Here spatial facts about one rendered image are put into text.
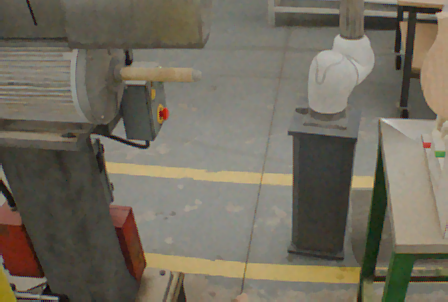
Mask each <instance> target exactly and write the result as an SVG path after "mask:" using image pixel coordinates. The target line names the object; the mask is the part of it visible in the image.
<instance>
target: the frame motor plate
mask: <svg viewBox="0 0 448 302"><path fill-rule="evenodd" d="M6 121H7V119H6V118H0V147H19V148H39V149H56V150H59V151H79V150H80V148H81V147H82V146H83V145H84V143H85V142H86V140H87V139H88V138H89V135H90V134H91V133H92V132H93V130H94V128H95V126H97V125H95V124H94V125H92V126H91V128H90V129H89V130H88V133H71V132H49V131H39V130H28V129H7V128H3V125H4V124H5V123H6Z"/></svg>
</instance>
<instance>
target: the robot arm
mask: <svg viewBox="0 0 448 302"><path fill-rule="evenodd" d="M339 16H340V34H339V35H338V36H337V37H336V38H335V40H334V44H333V49H332V51H328V50H324V51H322V52H320V53H318V54H317V55H316V56H315V58H314V61H313V62H312V65H311V68H310V73H309V87H308V92H309V103H308V105H296V108H295V112H298V114H301V115H306V117H304V119H303V120H302V121H301V124H302V125H303V126H318V127H327V128H337V129H341V130H347V129H348V124H347V121H348V116H349V111H350V110H351V105H349V104H347V101H348V97H349V96H350V94H351V92H352V90H353V89H354V87H356V86H357V85H359V84H360V83H361V82H362V81H363V80H365V79H366V78H367V77H368V74H369V73H370V72H371V71H372V67H373V64H374V53H373V51H372V49H371V46H370V40H369V39H368V38H367V36H366V35H365V34H364V22H363V18H364V0H339Z"/></svg>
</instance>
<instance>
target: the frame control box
mask: <svg viewBox="0 0 448 302"><path fill-rule="evenodd" d="M158 66H161V65H160V62H151V61H150V62H134V63H133V64H132V65H131V66H130V67H129V68H147V67H158ZM153 82H154V85H153V88H150V86H149V81H146V80H138V81H125V83H124V85H126V86H127V89H126V90H123V94H122V102H121V109H122V119H123V124H124V129H125V134H126V139H127V140H125V139H123V138H120V137H117V136H116V135H114V134H112V133H111V134H110V135H101V136H105V137H108V138H110V139H114V140H117V141H119V142H122V143H125V144H127V145H128V146H131V147H134V148H137V149H143V150H145V149H147V148H149V147H150V141H154V140H155V139H156V136H157V134H158V132H159V130H160V128H161V127H162V125H163V123H164V121H165V120H164V119H163V117H160V116H159V111H160V110H163V109H164V107H167V103H166V96H165V89H164V82H163V84H162V85H161V84H160V81H153ZM153 89H154V90H155V97H154V99H152V91H153ZM128 140H139V141H145V145H143V144H138V143H134V142H132V141H128Z"/></svg>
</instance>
